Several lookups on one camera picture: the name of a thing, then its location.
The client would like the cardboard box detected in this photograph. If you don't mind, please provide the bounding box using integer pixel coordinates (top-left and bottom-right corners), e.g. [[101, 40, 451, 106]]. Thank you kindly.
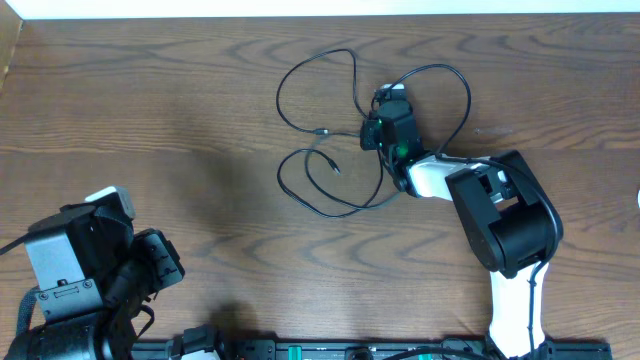
[[0, 0, 23, 89]]

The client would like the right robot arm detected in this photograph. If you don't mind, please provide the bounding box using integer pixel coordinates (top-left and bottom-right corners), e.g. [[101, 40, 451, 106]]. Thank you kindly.
[[361, 100, 563, 359]]

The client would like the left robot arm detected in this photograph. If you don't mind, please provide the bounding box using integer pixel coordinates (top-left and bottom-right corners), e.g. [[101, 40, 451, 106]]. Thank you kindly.
[[7, 201, 185, 359]]

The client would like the black USB cable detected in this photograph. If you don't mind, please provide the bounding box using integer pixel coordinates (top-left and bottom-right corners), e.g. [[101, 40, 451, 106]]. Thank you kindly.
[[274, 47, 401, 219]]

